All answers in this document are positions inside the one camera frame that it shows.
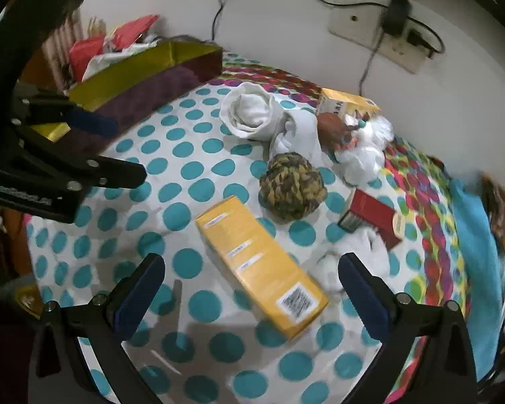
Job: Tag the brown snack packet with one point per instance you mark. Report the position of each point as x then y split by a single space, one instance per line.
500 214

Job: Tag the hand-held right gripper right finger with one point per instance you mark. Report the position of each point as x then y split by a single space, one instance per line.
362 298

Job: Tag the black charger adapter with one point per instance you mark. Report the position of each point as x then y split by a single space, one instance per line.
395 12

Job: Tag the striped curtain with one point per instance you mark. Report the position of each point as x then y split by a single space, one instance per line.
63 46

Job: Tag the blue cloth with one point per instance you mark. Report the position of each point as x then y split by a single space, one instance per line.
475 261

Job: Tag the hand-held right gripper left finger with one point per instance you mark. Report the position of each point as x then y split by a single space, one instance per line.
139 298

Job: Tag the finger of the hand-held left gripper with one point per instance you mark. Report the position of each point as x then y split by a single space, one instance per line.
122 174
92 122

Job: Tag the gold tin box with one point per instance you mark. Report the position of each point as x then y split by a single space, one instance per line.
151 88

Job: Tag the cardboard boxes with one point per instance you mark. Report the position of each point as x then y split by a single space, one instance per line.
96 29

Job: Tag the red bag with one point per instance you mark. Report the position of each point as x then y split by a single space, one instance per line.
86 54

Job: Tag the black power plug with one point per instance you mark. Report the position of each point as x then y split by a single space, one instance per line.
418 42

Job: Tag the small yellow box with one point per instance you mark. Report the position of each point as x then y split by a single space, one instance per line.
349 101

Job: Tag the camouflage sock ball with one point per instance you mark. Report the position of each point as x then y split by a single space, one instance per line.
292 185

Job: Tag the long yellow box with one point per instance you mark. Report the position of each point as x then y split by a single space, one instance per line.
252 256

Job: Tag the polka-dot blanket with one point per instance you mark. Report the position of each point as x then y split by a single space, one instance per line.
193 168

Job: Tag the white wall power outlet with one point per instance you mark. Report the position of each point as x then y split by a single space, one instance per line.
408 57

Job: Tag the brown toy figure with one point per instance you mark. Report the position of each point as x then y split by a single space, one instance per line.
332 128

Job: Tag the red box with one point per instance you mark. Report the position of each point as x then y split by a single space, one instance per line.
374 214

